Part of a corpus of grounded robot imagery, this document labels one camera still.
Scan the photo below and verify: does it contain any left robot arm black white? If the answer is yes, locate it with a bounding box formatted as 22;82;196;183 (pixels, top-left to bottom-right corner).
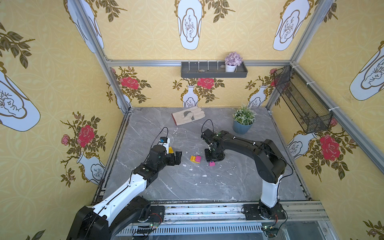
67;145;183;240

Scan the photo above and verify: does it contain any grey wall shelf tray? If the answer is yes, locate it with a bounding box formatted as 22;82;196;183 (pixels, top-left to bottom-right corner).
181;61;249;79

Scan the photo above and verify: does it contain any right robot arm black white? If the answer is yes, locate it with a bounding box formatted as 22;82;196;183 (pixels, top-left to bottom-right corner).
201;129;287;220

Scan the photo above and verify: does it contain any aluminium frame post left rear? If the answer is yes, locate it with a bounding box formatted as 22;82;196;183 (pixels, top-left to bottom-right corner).
68;1;131;115

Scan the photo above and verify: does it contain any green plant in blue pot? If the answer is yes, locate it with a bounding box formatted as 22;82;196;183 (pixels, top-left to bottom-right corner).
233;105;257;135

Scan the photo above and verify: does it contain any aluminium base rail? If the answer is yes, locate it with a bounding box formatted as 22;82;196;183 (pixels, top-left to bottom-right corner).
83;200;340;240

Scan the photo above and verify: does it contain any black wire mesh basket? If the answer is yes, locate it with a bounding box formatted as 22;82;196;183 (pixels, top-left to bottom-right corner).
272;66;333;134

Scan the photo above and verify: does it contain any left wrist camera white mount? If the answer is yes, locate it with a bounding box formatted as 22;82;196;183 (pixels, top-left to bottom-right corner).
158;137;170;154

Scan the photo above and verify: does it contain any purple flower in white pot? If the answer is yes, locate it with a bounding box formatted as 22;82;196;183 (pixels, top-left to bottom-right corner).
225;52;243;73

